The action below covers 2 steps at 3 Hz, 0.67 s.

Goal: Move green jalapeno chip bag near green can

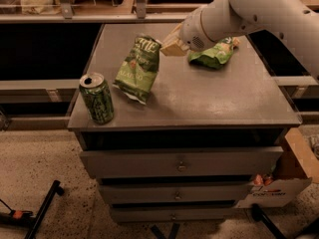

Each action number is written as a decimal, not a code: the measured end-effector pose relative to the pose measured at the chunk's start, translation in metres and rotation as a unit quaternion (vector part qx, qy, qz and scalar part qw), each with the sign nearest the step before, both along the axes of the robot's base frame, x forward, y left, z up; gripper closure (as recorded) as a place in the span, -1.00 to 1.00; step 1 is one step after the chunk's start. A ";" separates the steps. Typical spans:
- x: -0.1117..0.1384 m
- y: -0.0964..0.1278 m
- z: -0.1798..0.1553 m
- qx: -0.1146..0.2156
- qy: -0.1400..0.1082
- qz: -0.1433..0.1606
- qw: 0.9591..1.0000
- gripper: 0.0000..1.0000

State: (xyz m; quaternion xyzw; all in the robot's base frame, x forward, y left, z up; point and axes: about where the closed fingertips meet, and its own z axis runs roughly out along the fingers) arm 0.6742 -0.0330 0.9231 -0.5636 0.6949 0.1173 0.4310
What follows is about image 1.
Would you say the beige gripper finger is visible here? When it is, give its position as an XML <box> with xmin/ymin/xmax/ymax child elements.
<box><xmin>168</xmin><ymin>24</ymin><xmax>182</xmax><ymax>40</ymax></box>
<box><xmin>160</xmin><ymin>38</ymin><xmax>189</xmax><ymax>57</ymax></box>

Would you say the green jalapeno chip bag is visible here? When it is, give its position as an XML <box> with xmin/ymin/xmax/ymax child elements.
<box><xmin>113</xmin><ymin>35</ymin><xmax>161</xmax><ymax>105</ymax></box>

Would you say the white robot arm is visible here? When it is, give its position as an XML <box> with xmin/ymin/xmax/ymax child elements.
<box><xmin>161</xmin><ymin>0</ymin><xmax>319</xmax><ymax>78</ymax></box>

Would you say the green soda can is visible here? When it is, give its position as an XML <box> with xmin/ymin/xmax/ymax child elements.
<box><xmin>79</xmin><ymin>73</ymin><xmax>114</xmax><ymax>124</ymax></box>

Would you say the green snack pouch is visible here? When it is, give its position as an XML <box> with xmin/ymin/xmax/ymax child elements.
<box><xmin>187</xmin><ymin>37</ymin><xmax>240</xmax><ymax>70</ymax></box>

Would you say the grey drawer cabinet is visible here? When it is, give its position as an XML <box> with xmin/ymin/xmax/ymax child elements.
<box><xmin>69</xmin><ymin>38</ymin><xmax>300</xmax><ymax>210</ymax></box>

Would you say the top grey drawer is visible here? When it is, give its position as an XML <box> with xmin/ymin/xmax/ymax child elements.
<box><xmin>80</xmin><ymin>146</ymin><xmax>283</xmax><ymax>178</ymax></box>

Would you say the grey drawer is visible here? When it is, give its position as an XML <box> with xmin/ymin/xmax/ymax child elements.
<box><xmin>80</xmin><ymin>146</ymin><xmax>283</xmax><ymax>178</ymax></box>
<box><xmin>99</xmin><ymin>183</ymin><xmax>251</xmax><ymax>204</ymax></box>
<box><xmin>110</xmin><ymin>206</ymin><xmax>237</xmax><ymax>223</ymax></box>

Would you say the middle grey drawer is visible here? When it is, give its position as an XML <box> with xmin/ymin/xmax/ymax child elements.
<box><xmin>99</xmin><ymin>183</ymin><xmax>251</xmax><ymax>204</ymax></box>

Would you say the cardboard box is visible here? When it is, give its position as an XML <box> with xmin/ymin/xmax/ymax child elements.
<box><xmin>236</xmin><ymin>128</ymin><xmax>319</xmax><ymax>208</ymax></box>

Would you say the bottom grey drawer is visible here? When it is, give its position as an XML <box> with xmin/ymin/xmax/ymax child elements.
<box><xmin>110</xmin><ymin>206</ymin><xmax>237</xmax><ymax>223</ymax></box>

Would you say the black stand leg right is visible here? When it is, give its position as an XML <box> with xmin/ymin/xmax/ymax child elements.
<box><xmin>251</xmin><ymin>204</ymin><xmax>286</xmax><ymax>239</ymax></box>

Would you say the black stand leg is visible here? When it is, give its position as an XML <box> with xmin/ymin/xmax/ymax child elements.
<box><xmin>24</xmin><ymin>180</ymin><xmax>64</xmax><ymax>239</ymax></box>
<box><xmin>251</xmin><ymin>204</ymin><xmax>286</xmax><ymax>239</ymax></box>

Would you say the black stand leg left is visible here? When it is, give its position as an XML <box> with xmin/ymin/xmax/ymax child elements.
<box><xmin>24</xmin><ymin>180</ymin><xmax>64</xmax><ymax>239</ymax></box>

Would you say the orange black tool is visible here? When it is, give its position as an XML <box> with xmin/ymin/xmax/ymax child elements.
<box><xmin>0</xmin><ymin>199</ymin><xmax>34</xmax><ymax>227</ymax></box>

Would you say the metal shelf rail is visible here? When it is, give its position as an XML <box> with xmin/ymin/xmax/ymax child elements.
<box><xmin>0</xmin><ymin>14</ymin><xmax>186</xmax><ymax>24</ymax></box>

